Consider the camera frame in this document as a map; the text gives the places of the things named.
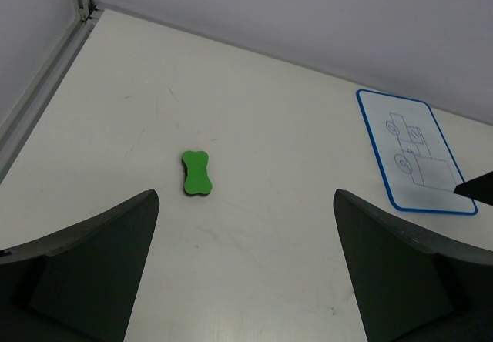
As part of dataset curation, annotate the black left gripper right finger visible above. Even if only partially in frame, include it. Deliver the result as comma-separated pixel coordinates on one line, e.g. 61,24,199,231
333,189,492,341

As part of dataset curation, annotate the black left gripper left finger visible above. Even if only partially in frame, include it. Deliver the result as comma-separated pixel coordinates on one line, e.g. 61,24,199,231
1,189,159,341

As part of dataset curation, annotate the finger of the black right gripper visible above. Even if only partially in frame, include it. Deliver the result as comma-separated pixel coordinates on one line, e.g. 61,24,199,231
454,172,493,206

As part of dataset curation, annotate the blue-framed small whiteboard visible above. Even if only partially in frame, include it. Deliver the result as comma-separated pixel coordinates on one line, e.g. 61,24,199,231
356,89,478,216

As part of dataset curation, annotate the green bone-shaped eraser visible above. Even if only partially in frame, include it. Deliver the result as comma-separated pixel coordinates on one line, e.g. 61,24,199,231
181,150,213,196

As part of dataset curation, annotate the aluminium frame post left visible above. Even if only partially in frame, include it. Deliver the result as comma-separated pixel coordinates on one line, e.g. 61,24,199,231
1,0,96,176

